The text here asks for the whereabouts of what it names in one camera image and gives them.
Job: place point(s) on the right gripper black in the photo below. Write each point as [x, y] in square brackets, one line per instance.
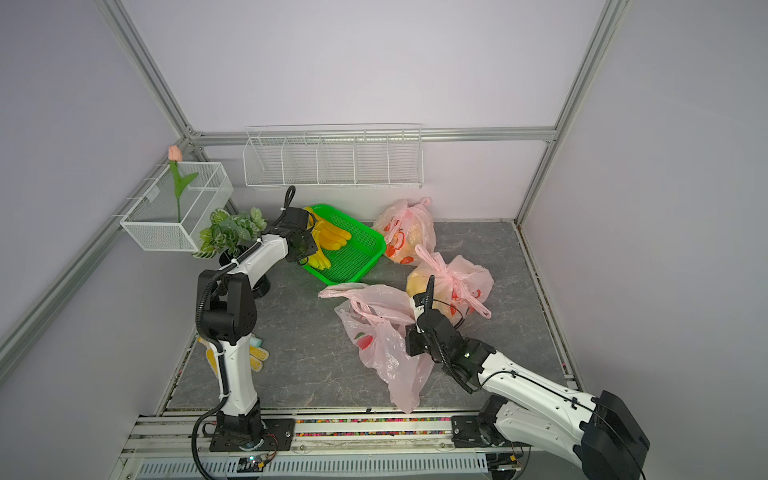
[430, 324]

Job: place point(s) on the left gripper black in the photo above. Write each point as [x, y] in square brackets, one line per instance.
[306, 243]

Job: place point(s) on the yellow banana bunch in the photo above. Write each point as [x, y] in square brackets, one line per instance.
[326, 235]
[319, 261]

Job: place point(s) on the printed pink plastic bag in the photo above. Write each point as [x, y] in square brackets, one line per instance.
[460, 287]
[404, 226]

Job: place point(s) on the plain pink plastic bag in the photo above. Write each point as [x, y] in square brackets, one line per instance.
[375, 318]

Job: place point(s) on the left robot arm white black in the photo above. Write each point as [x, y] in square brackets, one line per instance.
[226, 315]

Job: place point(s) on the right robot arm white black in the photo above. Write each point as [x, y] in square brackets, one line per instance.
[599, 434]

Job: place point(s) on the yellow banana bunch in basket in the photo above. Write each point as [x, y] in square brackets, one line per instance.
[326, 235]

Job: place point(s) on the green plastic basket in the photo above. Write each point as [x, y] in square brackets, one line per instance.
[354, 259]

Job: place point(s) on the green potted plant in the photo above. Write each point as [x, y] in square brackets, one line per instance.
[230, 234]

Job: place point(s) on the yellow white work glove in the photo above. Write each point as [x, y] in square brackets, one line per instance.
[257, 354]

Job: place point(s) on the pink artificial tulip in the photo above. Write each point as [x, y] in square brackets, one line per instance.
[180, 181]

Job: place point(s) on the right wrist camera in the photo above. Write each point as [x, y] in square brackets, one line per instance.
[418, 304]

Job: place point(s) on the white wire shelf back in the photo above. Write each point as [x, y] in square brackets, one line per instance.
[334, 155]

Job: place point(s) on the white wire basket left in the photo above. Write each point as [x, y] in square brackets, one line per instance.
[151, 221]

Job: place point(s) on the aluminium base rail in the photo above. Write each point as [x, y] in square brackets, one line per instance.
[318, 443]

